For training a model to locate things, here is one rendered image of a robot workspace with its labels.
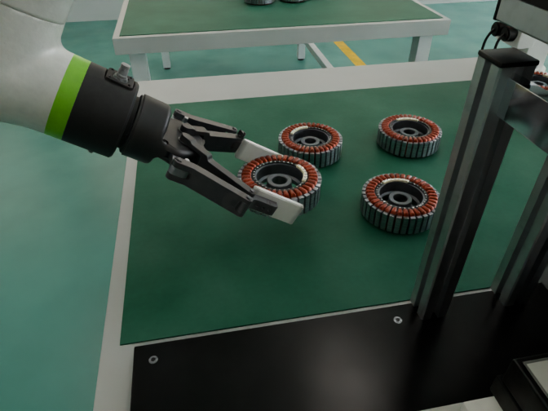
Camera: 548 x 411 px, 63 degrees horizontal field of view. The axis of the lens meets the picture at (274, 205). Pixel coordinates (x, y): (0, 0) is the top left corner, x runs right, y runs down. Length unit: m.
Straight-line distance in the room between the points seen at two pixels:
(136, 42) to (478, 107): 1.23
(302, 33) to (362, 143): 0.74
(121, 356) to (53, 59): 0.31
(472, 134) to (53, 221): 1.82
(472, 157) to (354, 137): 0.50
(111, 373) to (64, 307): 1.15
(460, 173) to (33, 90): 0.40
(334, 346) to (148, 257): 0.28
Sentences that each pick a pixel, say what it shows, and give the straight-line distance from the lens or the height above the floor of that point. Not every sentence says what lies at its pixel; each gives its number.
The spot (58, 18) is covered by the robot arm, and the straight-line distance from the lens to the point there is 0.51.
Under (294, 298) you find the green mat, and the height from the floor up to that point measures 0.75.
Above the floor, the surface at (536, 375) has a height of 0.92.
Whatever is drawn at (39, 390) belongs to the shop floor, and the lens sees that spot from 1.50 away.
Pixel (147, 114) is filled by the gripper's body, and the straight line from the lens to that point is 0.52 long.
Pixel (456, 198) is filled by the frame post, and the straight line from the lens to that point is 0.42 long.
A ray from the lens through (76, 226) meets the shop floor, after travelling 1.98.
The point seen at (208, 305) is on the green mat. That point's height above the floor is 0.75.
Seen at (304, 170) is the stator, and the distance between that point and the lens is 0.60.
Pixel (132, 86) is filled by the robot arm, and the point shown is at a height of 0.97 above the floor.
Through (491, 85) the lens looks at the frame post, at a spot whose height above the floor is 1.04.
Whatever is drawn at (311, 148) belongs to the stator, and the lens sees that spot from 0.75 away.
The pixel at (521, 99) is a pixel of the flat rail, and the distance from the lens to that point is 0.36.
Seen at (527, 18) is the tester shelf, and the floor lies 1.08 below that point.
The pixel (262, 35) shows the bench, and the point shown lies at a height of 0.73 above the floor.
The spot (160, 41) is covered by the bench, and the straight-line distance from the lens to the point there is 1.50.
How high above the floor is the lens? 1.16
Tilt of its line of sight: 37 degrees down
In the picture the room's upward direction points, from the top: straight up
